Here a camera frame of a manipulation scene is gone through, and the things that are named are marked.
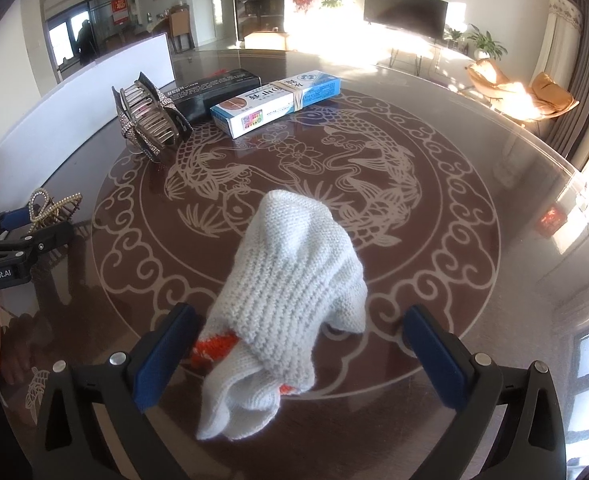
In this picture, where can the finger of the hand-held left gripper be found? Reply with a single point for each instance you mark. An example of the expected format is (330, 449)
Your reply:
(14, 219)
(34, 241)

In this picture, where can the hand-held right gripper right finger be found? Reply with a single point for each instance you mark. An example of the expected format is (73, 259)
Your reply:
(437, 360)

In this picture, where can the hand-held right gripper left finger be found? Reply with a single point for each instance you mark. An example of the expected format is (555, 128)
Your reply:
(167, 355)

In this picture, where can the gold pearl hair claw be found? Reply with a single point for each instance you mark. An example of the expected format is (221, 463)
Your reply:
(42, 212)

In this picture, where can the dark patterned glass desktop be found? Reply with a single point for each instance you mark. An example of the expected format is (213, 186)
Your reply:
(474, 160)

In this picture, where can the white board panel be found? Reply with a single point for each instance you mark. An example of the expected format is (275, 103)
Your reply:
(74, 100)

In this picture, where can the rhinestone hair claw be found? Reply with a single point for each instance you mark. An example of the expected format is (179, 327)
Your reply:
(147, 120)

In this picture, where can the black cardboard box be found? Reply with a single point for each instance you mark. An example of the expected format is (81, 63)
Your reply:
(214, 92)

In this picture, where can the red door decoration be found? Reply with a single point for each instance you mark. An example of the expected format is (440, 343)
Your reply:
(120, 10)

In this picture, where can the small wooden cabinet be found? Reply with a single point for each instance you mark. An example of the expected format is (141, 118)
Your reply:
(180, 30)

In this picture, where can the blue white medicine box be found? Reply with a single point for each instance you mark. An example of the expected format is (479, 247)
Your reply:
(254, 110)

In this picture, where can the orange lounge chair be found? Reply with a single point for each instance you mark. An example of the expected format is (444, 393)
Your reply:
(554, 95)
(491, 82)

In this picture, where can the tan rubber band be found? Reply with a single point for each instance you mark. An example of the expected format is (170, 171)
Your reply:
(290, 92)

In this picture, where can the grey curtain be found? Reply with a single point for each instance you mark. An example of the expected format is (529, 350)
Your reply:
(581, 90)

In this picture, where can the large potted plant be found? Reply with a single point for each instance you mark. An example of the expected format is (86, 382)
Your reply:
(486, 42)

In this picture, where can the small potted plant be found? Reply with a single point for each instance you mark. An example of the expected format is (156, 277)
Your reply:
(454, 35)

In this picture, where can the dark glass display cabinet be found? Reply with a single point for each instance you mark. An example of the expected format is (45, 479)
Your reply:
(257, 0)

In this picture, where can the white curtain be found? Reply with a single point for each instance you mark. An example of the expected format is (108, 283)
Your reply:
(559, 45)

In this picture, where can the black flat television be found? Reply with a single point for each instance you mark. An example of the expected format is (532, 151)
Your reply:
(404, 10)

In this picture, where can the red flower bouquet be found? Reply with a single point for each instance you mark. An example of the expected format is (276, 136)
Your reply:
(303, 1)

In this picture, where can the small green leafy plant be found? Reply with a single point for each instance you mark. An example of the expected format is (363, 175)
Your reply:
(331, 2)

